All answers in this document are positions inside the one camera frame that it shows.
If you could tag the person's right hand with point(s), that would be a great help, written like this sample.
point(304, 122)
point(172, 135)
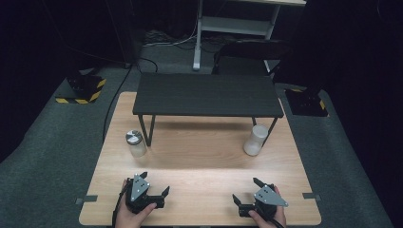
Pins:
point(275, 221)

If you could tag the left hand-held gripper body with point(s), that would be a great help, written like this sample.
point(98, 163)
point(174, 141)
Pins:
point(139, 190)

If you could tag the black base with yellow stripes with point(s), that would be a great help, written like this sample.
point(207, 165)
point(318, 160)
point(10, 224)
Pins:
point(84, 87)
point(305, 103)

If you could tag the white metal desk frame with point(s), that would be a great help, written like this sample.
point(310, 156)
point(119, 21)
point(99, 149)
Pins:
point(234, 25)

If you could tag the clear jar with silver lid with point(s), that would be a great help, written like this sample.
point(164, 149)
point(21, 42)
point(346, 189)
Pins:
point(137, 147)

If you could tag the white frosted jar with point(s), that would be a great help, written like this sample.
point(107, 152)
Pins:
point(255, 141)

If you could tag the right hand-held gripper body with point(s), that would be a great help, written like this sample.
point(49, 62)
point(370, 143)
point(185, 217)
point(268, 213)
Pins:
point(269, 198)

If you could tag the person's left hand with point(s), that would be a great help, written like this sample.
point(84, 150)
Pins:
point(130, 220)

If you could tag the grey tape strip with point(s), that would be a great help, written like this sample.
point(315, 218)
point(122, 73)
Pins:
point(311, 196)
point(86, 199)

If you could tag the black low shelf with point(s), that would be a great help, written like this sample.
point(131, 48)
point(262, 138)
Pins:
point(206, 95)

